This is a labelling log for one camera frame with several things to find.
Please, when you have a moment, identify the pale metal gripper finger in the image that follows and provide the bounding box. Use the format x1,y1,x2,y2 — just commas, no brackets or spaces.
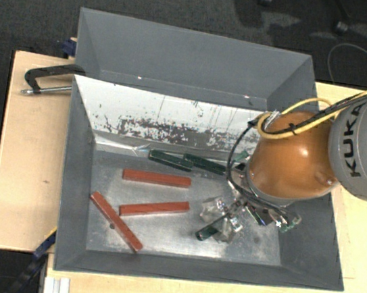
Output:
199,194,232,225
213,213,246,247

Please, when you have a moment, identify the dark green flat block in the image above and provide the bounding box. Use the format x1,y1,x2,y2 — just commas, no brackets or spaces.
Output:
180,152,229,178
193,223,223,245
147,149,196,174

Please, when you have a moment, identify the red-brown flat block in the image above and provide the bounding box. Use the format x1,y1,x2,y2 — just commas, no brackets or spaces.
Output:
82,190,151,255
121,167,193,190
117,191,192,227

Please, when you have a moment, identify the grey metal bin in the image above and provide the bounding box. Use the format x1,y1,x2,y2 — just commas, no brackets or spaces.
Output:
41,6,367,293

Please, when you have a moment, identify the pale wood flat board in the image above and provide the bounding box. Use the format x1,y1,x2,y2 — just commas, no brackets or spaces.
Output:
0,49,83,259

